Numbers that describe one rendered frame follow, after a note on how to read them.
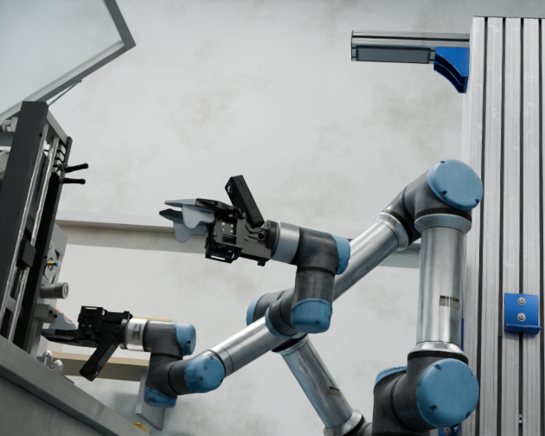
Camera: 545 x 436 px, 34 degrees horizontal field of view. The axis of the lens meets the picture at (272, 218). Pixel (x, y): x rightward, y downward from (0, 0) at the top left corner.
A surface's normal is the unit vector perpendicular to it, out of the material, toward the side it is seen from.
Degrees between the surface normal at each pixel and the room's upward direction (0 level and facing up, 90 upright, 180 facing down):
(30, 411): 90
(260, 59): 90
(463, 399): 98
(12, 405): 90
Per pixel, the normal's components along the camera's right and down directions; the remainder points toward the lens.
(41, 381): 0.99, 0.05
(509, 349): -0.10, -0.39
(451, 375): 0.32, -0.20
